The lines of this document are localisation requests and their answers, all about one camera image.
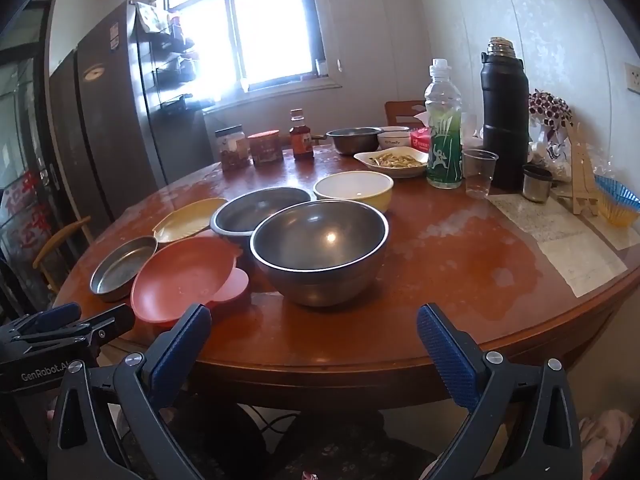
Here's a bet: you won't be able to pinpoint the white rectangular plate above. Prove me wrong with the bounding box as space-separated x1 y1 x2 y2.
353 149 430 179

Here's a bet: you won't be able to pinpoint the refrigerator side storage rack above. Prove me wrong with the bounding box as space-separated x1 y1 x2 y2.
132 2 201 107

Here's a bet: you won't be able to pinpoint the red tissue pack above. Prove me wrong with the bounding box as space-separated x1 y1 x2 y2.
410 112 433 153

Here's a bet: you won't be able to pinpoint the green drink bottle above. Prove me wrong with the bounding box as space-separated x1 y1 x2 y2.
424 58 464 190

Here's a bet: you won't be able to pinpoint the yellow vegetable strips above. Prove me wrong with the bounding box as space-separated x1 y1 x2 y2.
369 153 418 168

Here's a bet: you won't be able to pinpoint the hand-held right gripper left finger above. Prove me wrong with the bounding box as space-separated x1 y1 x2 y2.
47 302 213 480

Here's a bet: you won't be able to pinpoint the steel thermos cup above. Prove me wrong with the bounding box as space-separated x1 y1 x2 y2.
522 164 554 203

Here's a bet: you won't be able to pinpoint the yellow bowl with handle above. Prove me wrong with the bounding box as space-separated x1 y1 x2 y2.
313 171 395 213

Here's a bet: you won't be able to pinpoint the clear jar with dark lid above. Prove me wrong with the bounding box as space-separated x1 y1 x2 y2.
215 125 251 171

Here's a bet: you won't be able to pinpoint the wooden stand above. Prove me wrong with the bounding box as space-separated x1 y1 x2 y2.
555 120 603 218

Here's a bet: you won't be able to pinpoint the light pink plate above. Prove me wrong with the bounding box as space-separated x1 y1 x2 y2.
192 229 250 311

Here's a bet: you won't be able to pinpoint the medium steel bowl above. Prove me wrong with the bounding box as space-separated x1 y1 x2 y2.
210 187 313 250

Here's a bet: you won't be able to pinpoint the patterned plastic bag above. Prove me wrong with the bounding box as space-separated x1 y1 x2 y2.
527 89 576 181

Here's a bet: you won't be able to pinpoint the pink cloth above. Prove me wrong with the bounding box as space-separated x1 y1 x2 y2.
579 409 637 480

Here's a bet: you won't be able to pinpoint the steel basin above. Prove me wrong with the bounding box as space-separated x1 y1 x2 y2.
326 127 383 156

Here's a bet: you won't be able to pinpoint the small steel plate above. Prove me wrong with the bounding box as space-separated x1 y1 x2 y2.
90 236 159 303

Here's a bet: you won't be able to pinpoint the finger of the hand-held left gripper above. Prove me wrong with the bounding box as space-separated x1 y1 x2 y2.
0 302 82 342
0 304 136 361

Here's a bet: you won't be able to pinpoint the handwritten paper sheet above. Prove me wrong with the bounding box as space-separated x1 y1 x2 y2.
537 239 628 298
487 192 593 247

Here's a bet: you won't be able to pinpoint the yellow leaf-shaped plate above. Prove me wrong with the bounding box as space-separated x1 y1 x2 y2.
151 198 229 244

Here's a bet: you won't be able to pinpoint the glass door with red lettering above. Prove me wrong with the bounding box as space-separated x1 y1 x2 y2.
0 57 53 311

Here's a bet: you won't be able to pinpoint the brown wooden chair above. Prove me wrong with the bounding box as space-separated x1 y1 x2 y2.
384 100 426 128

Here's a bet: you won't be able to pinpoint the large steel bowl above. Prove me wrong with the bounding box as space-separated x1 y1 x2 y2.
249 200 390 308

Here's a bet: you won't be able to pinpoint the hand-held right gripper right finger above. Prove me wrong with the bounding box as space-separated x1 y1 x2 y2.
416 302 583 480

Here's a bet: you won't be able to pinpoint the coral pink plate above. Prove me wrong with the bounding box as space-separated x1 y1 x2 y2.
131 236 243 323

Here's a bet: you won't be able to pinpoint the window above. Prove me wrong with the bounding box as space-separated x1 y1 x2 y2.
152 0 331 93

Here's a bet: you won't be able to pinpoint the red jar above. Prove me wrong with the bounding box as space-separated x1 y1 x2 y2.
247 130 284 166

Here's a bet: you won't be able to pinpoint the clear plastic cup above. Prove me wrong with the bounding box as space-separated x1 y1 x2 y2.
462 149 500 199

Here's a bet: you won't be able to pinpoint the blue and yellow paper liners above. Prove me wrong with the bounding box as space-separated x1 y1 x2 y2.
594 175 640 227

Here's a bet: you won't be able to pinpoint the grey refrigerator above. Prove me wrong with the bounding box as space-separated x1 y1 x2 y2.
47 0 211 233

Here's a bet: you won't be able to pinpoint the black thermos flask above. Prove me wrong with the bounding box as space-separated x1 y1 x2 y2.
480 37 531 191

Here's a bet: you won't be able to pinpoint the white printed bowl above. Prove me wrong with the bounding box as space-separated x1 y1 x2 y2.
377 126 412 150

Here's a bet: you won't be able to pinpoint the red sauce bottle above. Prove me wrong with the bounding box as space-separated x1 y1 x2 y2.
289 109 316 161

